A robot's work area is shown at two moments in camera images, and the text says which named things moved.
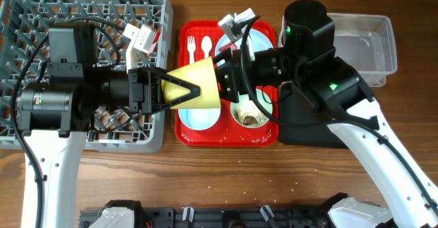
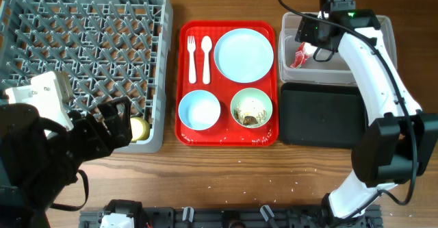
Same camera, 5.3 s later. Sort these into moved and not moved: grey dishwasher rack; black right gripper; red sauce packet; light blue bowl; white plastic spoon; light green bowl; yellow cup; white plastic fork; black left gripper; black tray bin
Moved: black left gripper; black right gripper; red sauce packet; yellow cup
Not moved: light blue bowl; black tray bin; grey dishwasher rack; white plastic spoon; light green bowl; white plastic fork
